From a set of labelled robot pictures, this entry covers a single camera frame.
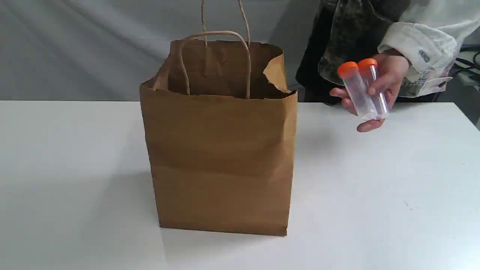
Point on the person's torso camouflage jacket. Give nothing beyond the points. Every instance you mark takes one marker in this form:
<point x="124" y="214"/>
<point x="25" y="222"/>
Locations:
<point x="343" y="31"/>

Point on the person's left forearm sleeve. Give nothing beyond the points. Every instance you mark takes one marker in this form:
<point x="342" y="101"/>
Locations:
<point x="429" y="34"/>

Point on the brown paper bag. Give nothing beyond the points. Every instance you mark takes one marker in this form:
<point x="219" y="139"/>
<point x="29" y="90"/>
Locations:
<point x="220" y="130"/>

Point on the person's left hand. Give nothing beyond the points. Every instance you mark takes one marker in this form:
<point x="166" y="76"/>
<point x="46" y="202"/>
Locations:
<point x="392" y="67"/>

